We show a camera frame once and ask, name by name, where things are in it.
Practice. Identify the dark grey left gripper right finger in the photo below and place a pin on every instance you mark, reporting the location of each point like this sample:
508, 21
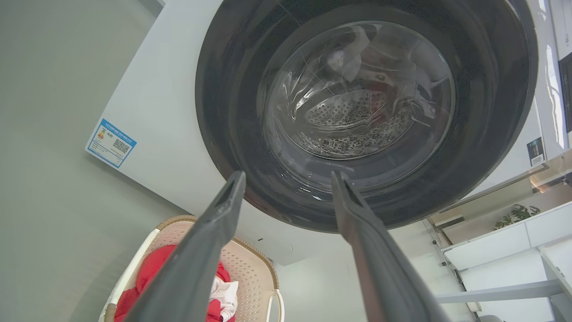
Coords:
384, 273

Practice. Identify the white low cabinet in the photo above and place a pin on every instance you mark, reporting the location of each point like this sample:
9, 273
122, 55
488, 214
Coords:
491, 246

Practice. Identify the white cloth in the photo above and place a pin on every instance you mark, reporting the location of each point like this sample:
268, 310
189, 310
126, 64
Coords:
351, 56

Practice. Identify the round white filter cover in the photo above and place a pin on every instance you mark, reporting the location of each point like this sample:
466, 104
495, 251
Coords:
272, 248

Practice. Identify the black washer control panel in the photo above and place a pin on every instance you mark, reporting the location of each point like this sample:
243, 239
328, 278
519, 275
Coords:
568, 89

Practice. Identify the red garment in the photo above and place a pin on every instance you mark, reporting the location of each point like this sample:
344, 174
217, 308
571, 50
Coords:
149, 268

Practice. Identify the white garment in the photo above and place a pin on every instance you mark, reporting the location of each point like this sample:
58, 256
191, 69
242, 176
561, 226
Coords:
225, 293

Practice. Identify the beige perforated laundry basket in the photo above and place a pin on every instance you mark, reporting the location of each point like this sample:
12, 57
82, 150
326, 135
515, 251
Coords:
254, 268

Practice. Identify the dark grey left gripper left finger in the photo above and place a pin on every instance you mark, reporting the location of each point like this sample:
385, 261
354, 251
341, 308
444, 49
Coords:
196, 264

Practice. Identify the green potted plant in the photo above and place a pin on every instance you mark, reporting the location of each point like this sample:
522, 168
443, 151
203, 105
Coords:
516, 215

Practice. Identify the white front-load washing machine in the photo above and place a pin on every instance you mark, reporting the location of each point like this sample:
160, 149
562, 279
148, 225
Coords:
170, 112

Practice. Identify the dark round washing machine door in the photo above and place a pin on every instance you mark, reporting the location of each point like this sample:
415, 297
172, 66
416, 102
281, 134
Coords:
223, 112

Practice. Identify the blue energy label sticker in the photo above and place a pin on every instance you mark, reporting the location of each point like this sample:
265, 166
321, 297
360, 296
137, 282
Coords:
111, 143

